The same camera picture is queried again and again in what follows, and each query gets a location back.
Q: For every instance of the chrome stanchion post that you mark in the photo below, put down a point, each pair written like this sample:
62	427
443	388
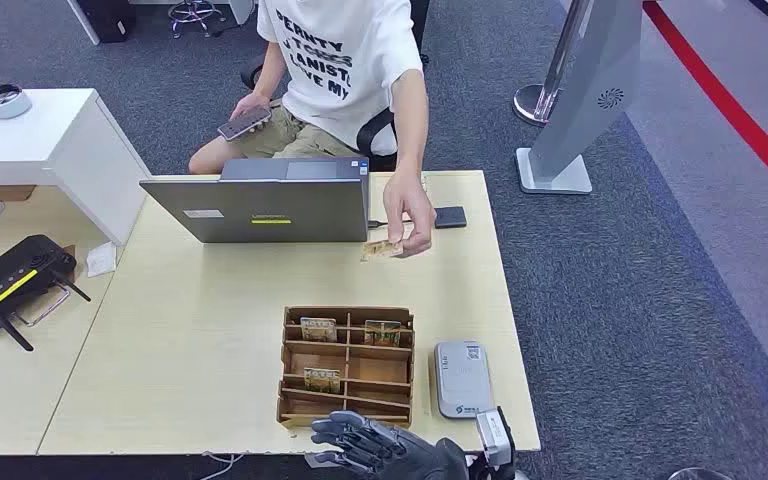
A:
536	102

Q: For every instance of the person's left forearm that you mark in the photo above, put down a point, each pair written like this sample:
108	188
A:
410	126

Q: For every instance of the black office chair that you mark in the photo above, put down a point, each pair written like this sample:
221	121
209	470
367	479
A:
374	136

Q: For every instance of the white background desk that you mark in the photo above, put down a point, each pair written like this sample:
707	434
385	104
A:
86	23

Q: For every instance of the white paper slip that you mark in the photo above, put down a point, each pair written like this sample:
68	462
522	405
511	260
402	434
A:
100	258

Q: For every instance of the person's left hand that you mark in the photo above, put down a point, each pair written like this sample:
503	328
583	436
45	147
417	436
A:
410	212

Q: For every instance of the person's right hand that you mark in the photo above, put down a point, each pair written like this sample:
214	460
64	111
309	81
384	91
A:
250	106

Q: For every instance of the person's right forearm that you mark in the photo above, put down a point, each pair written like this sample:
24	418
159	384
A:
270	73

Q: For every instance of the round white dish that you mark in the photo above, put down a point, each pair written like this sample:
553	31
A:
5	100

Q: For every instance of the smartphone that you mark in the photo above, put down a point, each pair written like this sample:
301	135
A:
245	124

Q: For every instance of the chrome stool base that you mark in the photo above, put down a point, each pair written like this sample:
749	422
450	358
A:
192	13

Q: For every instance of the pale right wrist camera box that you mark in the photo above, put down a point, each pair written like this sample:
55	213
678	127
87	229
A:
493	437

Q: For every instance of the black cabinet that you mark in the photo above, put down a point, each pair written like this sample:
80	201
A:
106	16

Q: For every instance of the white desk riser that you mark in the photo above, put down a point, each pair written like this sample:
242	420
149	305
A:
46	139

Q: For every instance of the black router with yellow stripe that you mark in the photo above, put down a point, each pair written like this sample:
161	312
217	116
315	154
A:
13	278

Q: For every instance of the black USB hub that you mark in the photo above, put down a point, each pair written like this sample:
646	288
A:
450	217

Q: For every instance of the brown cardboard piece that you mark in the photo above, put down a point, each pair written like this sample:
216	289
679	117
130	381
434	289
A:
12	193

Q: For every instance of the grey laptop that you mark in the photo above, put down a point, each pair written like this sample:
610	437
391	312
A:
271	199

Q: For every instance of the wooden card organizer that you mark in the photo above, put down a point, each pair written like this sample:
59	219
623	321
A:
371	371

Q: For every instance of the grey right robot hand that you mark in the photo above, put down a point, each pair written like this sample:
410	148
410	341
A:
397	457

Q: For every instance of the round grey base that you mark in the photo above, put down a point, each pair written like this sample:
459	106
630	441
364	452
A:
698	475

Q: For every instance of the grey kiosk stand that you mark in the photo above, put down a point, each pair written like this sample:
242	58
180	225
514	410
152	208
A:
596	86

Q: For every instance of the person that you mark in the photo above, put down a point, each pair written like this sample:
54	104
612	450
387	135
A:
338	66

